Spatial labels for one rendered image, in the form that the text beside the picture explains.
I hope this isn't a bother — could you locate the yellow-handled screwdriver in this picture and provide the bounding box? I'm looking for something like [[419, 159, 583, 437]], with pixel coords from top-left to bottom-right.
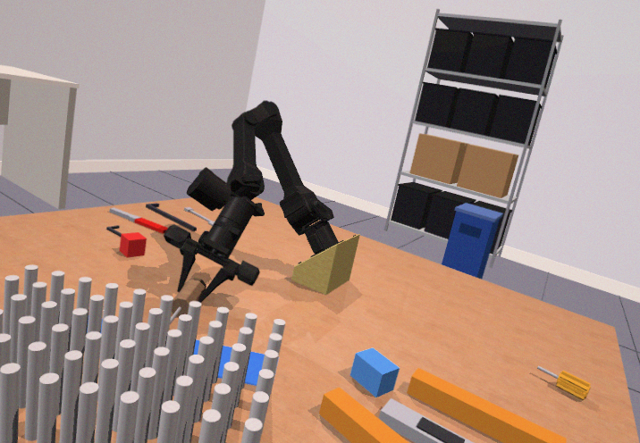
[[537, 365, 591, 400]]

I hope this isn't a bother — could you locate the red cube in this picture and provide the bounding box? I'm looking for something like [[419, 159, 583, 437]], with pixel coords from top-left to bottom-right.
[[120, 232, 147, 258]]

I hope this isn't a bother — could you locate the blue block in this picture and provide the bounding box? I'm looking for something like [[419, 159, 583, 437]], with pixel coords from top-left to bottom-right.
[[350, 348, 400, 397]]

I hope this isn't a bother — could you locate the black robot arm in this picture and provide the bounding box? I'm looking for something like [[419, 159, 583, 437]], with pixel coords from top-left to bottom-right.
[[187, 100, 342, 257]]

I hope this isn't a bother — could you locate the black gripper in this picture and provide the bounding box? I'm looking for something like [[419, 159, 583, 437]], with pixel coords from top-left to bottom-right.
[[164, 216, 260, 303]]

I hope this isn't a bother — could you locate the orange long bar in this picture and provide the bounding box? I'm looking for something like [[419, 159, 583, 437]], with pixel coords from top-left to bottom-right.
[[407, 368, 567, 443], [319, 388, 408, 443]]

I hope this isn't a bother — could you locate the white forked hook tool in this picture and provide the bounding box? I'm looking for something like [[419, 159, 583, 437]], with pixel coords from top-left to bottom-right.
[[184, 207, 215, 226]]

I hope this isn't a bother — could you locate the blue flat strip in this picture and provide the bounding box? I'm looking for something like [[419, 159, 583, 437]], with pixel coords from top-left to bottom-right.
[[194, 340, 265, 385]]

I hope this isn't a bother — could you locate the white flat bar with dark grey inlay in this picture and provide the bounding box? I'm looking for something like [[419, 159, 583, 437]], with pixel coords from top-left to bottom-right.
[[379, 398, 473, 443]]

